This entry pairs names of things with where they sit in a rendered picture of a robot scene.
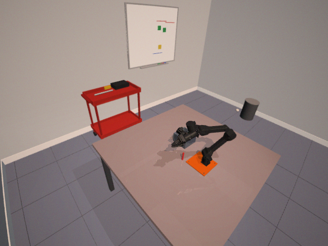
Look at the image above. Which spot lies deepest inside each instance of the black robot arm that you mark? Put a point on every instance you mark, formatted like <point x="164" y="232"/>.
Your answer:
<point x="196" y="130"/>

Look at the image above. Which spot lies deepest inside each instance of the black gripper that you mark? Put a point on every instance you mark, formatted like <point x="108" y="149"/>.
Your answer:
<point x="180" y="141"/>

